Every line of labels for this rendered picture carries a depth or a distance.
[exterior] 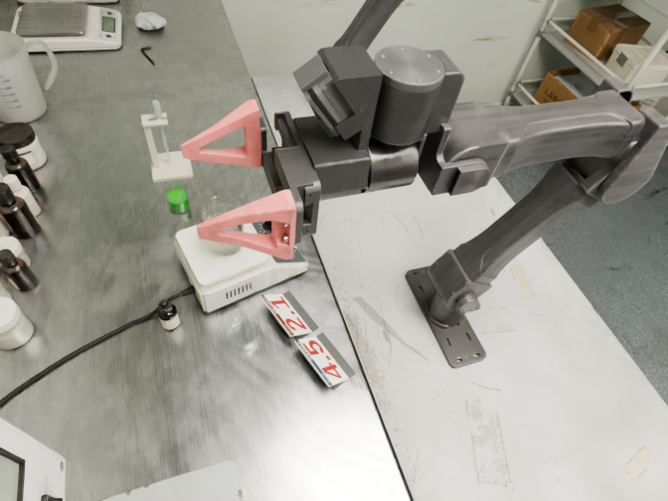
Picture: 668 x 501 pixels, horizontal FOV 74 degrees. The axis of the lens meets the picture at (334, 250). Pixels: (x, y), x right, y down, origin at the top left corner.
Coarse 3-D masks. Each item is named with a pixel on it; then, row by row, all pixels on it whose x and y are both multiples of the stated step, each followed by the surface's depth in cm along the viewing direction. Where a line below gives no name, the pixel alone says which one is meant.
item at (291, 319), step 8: (272, 296) 76; (280, 296) 77; (272, 304) 74; (280, 304) 75; (288, 304) 77; (280, 312) 73; (288, 312) 75; (288, 320) 73; (296, 320) 74; (296, 328) 72; (304, 328) 74
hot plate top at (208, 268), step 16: (176, 240) 73; (192, 240) 73; (192, 256) 71; (208, 256) 71; (224, 256) 72; (240, 256) 72; (256, 256) 73; (208, 272) 70; (224, 272) 70; (240, 272) 71
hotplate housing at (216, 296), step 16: (192, 272) 72; (256, 272) 73; (272, 272) 75; (288, 272) 78; (192, 288) 73; (208, 288) 70; (224, 288) 71; (240, 288) 74; (256, 288) 76; (208, 304) 72; (224, 304) 75
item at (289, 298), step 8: (288, 296) 78; (296, 304) 78; (272, 312) 72; (296, 312) 77; (304, 312) 77; (304, 320) 76; (312, 320) 76; (312, 328) 75; (288, 336) 73; (296, 336) 74; (304, 336) 74
